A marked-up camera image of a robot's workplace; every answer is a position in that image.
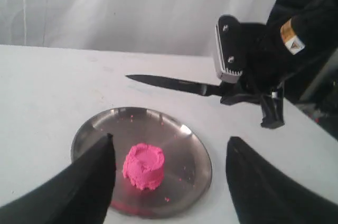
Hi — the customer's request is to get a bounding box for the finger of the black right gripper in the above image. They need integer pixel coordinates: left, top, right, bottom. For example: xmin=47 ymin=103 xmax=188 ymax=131
xmin=260 ymin=86 xmax=285 ymax=129

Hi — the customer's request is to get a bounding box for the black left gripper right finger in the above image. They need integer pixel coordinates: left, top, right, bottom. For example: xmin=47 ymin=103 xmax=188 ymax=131
xmin=226 ymin=136 xmax=337 ymax=223

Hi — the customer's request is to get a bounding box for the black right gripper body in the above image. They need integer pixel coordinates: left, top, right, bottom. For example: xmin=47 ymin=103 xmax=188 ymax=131
xmin=220 ymin=23 xmax=285 ymax=105

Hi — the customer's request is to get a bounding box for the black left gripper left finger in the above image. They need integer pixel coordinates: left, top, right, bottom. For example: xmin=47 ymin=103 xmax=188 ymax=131
xmin=1 ymin=134 xmax=116 ymax=223

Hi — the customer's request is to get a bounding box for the pink dough lump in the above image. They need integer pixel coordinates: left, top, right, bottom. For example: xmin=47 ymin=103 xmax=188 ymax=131
xmin=123 ymin=143 xmax=165 ymax=191

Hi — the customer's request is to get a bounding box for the black kitchen knife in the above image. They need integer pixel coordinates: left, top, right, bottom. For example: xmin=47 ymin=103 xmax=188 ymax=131
xmin=126 ymin=74 xmax=224 ymax=97

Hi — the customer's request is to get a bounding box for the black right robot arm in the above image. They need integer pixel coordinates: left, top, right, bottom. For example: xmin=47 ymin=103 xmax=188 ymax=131
xmin=214 ymin=0 xmax=337 ymax=129

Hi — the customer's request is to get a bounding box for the round stainless steel plate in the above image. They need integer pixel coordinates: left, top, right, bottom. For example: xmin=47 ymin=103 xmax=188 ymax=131
xmin=71 ymin=107 xmax=212 ymax=219

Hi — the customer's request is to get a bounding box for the white backdrop curtain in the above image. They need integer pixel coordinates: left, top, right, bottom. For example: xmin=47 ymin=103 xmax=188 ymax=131
xmin=1 ymin=0 xmax=276 ymax=56

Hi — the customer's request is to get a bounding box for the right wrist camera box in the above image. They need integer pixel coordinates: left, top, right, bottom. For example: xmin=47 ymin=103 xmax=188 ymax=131
xmin=213 ymin=15 xmax=246 ymax=84

